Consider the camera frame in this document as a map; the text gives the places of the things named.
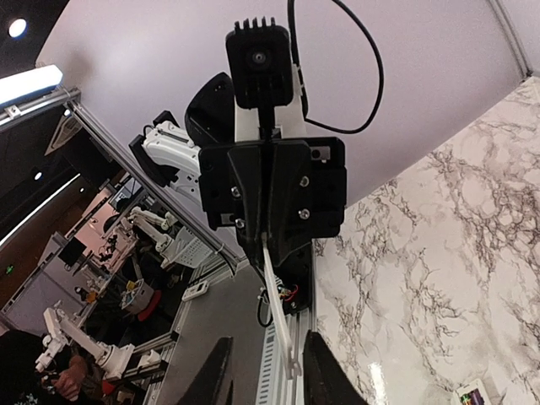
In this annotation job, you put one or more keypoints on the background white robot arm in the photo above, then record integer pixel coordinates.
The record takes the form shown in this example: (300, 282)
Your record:
(140, 369)

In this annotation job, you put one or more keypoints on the ceiling light fixture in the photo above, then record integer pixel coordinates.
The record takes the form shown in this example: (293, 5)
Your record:
(34, 82)

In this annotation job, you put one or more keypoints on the white battery cover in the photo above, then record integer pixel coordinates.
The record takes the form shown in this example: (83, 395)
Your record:
(291, 364)

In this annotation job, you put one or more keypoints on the front aluminium rail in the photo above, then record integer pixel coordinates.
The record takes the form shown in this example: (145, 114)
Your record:
(255, 372)

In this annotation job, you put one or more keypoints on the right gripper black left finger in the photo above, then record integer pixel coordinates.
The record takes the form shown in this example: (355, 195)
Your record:
(212, 384)

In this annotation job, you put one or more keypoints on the background person hand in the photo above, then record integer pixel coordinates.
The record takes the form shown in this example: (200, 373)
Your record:
(69, 383)

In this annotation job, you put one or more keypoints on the blue battery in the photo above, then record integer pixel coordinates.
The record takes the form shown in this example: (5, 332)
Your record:
(477, 398)

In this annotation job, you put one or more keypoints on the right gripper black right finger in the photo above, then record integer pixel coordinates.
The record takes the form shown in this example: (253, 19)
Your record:
(325, 382)

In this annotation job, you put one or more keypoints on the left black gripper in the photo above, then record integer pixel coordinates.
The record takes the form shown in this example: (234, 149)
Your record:
(294, 188)

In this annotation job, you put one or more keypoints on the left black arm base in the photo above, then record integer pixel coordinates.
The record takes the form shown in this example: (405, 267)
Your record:
(294, 280)

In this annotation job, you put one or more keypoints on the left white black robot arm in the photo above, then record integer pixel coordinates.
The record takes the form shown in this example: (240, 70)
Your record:
(168, 153)

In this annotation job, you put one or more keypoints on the gold black battery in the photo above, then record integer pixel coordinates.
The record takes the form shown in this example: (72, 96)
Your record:
(466, 400)

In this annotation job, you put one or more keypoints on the white remote control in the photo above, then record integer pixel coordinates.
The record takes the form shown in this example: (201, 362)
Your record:
(476, 384)

